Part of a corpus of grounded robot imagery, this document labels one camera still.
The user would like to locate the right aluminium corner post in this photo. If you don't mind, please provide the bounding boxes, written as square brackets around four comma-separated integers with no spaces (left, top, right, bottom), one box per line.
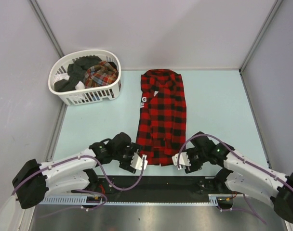
[239,0,283,75]

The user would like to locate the multicolour plaid shirt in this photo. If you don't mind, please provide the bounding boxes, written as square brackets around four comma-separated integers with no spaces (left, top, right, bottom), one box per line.
[83,61,119,88]

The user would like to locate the aluminium corner post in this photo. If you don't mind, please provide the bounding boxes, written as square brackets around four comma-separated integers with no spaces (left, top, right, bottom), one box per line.
[28,0,64,58]
[239,0,283,75]

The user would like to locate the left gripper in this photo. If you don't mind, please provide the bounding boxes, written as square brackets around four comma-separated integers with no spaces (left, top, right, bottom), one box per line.
[113,142,143,173]

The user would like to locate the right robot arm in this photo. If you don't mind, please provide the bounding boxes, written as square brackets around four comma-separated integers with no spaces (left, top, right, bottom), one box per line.
[188,132,293,224]

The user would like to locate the white cable duct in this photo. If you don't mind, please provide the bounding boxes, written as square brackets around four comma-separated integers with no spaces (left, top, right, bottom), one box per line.
[40,193,218,206]

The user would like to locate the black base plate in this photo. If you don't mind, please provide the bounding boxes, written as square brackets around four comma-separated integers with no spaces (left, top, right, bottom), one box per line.
[71,175,243,208]

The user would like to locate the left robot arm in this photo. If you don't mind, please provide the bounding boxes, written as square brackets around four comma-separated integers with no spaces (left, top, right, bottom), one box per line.
[12,132,147,209]

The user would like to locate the dark grey garment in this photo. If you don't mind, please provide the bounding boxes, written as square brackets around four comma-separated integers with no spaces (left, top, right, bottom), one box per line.
[66,56,102,82]

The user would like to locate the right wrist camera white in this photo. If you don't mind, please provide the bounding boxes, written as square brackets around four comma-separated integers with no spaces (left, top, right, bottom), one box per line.
[172,152,191,170]

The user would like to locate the white garment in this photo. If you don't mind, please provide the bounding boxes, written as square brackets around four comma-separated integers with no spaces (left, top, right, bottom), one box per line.
[53,73,85,92]

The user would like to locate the white laundry basket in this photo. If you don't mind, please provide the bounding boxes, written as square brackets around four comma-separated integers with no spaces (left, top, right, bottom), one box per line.
[48,50,121,105]

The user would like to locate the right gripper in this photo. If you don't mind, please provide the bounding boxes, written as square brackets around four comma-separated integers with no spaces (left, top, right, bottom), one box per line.
[183,147,208,174]

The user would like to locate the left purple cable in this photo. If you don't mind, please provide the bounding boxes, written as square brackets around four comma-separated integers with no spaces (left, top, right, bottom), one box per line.
[11,155,147,217]

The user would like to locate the left aluminium corner post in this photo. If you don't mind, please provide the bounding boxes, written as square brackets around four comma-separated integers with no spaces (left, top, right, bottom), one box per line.
[28,0,64,58]

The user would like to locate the red black plaid shirt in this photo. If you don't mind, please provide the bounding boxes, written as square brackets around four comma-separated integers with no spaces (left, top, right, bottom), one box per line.
[136,69,187,166]

